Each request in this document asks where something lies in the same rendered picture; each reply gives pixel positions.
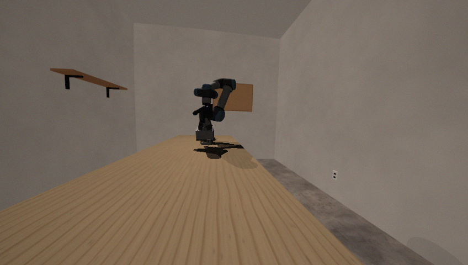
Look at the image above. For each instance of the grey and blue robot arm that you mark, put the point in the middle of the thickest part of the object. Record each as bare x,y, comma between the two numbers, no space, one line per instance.
208,91

